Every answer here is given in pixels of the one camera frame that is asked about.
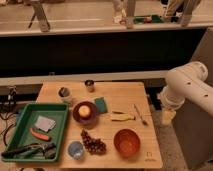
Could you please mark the small metal can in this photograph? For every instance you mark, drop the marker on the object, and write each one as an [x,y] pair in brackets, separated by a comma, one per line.
[89,84]

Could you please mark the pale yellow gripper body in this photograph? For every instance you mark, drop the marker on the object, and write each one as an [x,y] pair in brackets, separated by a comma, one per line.
[167,116]

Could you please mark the red bowl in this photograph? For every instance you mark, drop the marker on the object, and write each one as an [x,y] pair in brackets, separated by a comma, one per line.
[127,142]

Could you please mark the orange carrot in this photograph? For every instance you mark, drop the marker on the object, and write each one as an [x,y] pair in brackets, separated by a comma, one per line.
[39,135]

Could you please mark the grey folded cloth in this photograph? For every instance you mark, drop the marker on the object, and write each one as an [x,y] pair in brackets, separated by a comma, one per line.
[45,124]

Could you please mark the black tongs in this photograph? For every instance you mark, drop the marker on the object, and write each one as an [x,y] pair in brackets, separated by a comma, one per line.
[48,150]

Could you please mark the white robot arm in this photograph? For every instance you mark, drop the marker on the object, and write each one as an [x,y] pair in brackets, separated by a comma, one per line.
[185,82]

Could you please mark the green sponge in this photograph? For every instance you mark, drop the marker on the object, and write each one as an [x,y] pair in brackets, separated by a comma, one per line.
[101,105]

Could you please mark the bunch of dark grapes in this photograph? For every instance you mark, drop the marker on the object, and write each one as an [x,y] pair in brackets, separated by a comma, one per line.
[92,145]

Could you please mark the yellow round fruit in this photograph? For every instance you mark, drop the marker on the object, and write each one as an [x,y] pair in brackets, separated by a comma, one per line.
[84,111]

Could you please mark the white cup with dark contents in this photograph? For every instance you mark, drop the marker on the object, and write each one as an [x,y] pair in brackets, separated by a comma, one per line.
[65,95]

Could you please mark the green plastic tray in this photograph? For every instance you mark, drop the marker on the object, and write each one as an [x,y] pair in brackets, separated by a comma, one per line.
[22,136]

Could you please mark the light blue cup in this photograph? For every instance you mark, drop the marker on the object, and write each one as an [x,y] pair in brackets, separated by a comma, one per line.
[76,150]

